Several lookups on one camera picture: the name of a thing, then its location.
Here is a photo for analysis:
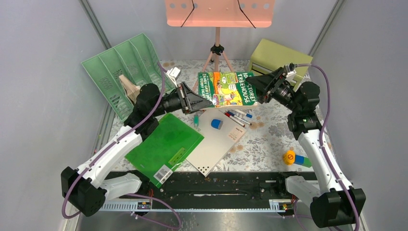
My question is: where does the blue stamp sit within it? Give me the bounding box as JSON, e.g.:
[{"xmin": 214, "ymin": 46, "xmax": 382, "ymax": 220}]
[{"xmin": 210, "ymin": 119, "xmax": 223, "ymax": 130}]

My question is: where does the purple 52-storey treehouse book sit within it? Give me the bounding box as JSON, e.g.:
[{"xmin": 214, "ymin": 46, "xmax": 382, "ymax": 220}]
[{"xmin": 118, "ymin": 75, "xmax": 141, "ymax": 104}]

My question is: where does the green plastic folder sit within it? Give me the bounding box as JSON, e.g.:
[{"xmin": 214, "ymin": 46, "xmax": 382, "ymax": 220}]
[{"xmin": 125, "ymin": 114, "xmax": 204, "ymax": 188}]

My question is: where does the red whiteboard marker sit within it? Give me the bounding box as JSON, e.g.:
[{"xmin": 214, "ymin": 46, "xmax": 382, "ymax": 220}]
[{"xmin": 224, "ymin": 112, "xmax": 245, "ymax": 127}]

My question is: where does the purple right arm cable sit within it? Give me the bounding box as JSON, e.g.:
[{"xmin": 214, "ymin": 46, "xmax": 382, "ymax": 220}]
[{"xmin": 292, "ymin": 64, "xmax": 361, "ymax": 231}]

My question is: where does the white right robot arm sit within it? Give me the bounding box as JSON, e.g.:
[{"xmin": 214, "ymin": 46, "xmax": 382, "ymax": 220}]
[{"xmin": 246, "ymin": 64, "xmax": 366, "ymax": 231}]

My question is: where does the white sketch pad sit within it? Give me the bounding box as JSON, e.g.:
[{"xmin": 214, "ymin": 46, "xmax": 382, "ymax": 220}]
[{"xmin": 187, "ymin": 109, "xmax": 246, "ymax": 177}]

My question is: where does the teal stamp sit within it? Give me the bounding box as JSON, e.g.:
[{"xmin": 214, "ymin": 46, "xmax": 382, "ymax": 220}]
[{"xmin": 193, "ymin": 114, "xmax": 200, "ymax": 131}]

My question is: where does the yellow blue green toy block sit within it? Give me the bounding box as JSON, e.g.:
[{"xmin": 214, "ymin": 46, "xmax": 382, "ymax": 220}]
[{"xmin": 282, "ymin": 150, "xmax": 312, "ymax": 168}]

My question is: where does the grey cable duct rail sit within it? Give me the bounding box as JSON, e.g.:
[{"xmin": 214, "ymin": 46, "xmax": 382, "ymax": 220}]
[{"xmin": 99, "ymin": 200, "xmax": 294, "ymax": 214}]

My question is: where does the yellow-green drawer cabinet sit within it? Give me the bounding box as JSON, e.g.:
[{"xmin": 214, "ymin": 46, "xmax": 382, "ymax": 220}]
[{"xmin": 248, "ymin": 38, "xmax": 313, "ymax": 76}]

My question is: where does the green plastic file organizer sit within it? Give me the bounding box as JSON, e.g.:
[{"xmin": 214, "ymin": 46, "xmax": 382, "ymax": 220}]
[{"xmin": 81, "ymin": 33, "xmax": 179, "ymax": 122}]

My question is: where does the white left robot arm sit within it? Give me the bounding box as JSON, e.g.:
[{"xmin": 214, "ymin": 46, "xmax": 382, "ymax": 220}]
[{"xmin": 61, "ymin": 82, "xmax": 212, "ymax": 219}]

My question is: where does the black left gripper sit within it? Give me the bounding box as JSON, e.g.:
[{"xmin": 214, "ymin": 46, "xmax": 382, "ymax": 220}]
[{"xmin": 152, "ymin": 82, "xmax": 213, "ymax": 117}]

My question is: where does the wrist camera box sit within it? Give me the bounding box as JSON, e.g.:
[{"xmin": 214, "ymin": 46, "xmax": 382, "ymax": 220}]
[
  {"xmin": 166, "ymin": 67, "xmax": 181, "ymax": 85},
  {"xmin": 284, "ymin": 63, "xmax": 296, "ymax": 78}
]

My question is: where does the floral table mat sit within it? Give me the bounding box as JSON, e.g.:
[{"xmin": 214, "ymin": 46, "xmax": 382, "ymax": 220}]
[{"xmin": 161, "ymin": 60, "xmax": 314, "ymax": 173}]

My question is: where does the dark blue whiteboard marker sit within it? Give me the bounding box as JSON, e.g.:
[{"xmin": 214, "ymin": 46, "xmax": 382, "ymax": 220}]
[{"xmin": 227, "ymin": 111, "xmax": 252, "ymax": 125}]

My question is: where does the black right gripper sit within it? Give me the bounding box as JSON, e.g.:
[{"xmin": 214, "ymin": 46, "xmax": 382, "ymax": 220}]
[{"xmin": 244, "ymin": 67, "xmax": 300, "ymax": 113}]

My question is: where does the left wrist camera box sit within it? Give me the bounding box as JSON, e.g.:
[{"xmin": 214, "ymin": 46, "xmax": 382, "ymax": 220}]
[{"xmin": 166, "ymin": 67, "xmax": 181, "ymax": 85}]

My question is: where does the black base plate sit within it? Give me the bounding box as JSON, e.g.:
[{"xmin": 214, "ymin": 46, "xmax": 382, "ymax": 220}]
[{"xmin": 108, "ymin": 169, "xmax": 319, "ymax": 210}]

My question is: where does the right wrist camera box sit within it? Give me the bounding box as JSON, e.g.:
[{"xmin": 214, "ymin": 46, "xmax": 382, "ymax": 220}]
[{"xmin": 284, "ymin": 63, "xmax": 296, "ymax": 78}]

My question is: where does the pink music stand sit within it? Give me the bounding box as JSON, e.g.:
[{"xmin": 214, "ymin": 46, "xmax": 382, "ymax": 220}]
[{"xmin": 165, "ymin": 0, "xmax": 275, "ymax": 72}]

